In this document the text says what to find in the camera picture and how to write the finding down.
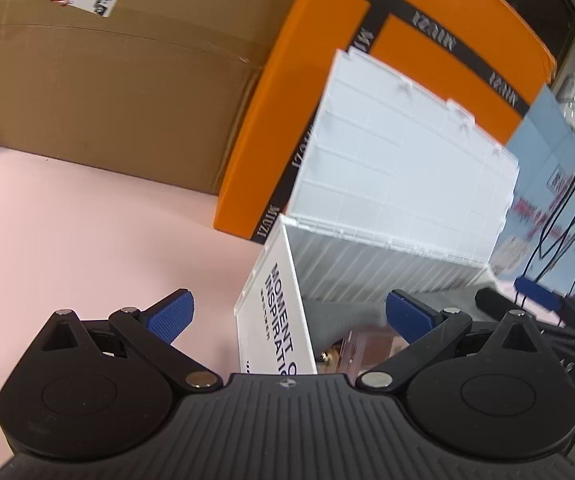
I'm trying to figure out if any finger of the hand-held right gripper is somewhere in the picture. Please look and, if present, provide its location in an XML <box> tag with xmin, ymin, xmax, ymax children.
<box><xmin>514</xmin><ymin>277</ymin><xmax>564</xmax><ymax>312</ymax></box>
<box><xmin>474</xmin><ymin>287</ymin><xmax>575</xmax><ymax>332</ymax></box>

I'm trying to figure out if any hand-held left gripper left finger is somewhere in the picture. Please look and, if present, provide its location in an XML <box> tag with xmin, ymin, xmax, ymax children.
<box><xmin>42</xmin><ymin>288</ymin><xmax>224</xmax><ymax>392</ymax></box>

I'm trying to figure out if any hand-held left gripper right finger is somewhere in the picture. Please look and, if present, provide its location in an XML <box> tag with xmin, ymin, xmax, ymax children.
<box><xmin>356</xmin><ymin>289</ymin><xmax>549</xmax><ymax>392</ymax></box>

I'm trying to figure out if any white plastic storage box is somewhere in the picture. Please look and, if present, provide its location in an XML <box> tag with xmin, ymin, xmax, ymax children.
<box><xmin>234</xmin><ymin>49</ymin><xmax>521</xmax><ymax>377</ymax></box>

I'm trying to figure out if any pink desktop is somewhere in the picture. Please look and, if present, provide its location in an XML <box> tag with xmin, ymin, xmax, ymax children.
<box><xmin>0</xmin><ymin>142</ymin><xmax>288</xmax><ymax>476</ymax></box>

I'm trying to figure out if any pink transparent case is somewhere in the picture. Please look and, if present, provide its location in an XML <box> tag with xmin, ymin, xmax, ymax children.
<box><xmin>343</xmin><ymin>326</ymin><xmax>411</xmax><ymax>376</ymax></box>

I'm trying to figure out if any light blue printed box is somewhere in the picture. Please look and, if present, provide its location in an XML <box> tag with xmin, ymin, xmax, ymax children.
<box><xmin>487</xmin><ymin>84</ymin><xmax>575</xmax><ymax>301</ymax></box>

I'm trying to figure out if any large brown cardboard box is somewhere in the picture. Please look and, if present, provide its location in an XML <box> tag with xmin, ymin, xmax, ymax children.
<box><xmin>0</xmin><ymin>0</ymin><xmax>321</xmax><ymax>196</ymax></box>

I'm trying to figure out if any orange box with black ribbon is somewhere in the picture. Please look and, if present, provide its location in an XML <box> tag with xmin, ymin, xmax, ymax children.
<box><xmin>212</xmin><ymin>0</ymin><xmax>558</xmax><ymax>247</ymax></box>

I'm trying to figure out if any black cable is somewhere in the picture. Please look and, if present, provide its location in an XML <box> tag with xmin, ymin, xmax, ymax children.
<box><xmin>520</xmin><ymin>110</ymin><xmax>575</xmax><ymax>306</ymax></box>

